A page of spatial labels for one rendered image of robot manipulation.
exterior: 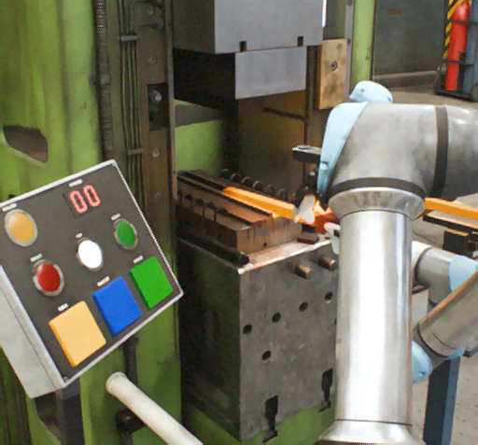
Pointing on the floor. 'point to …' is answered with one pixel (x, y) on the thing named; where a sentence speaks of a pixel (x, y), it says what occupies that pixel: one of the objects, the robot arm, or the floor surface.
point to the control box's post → (70, 414)
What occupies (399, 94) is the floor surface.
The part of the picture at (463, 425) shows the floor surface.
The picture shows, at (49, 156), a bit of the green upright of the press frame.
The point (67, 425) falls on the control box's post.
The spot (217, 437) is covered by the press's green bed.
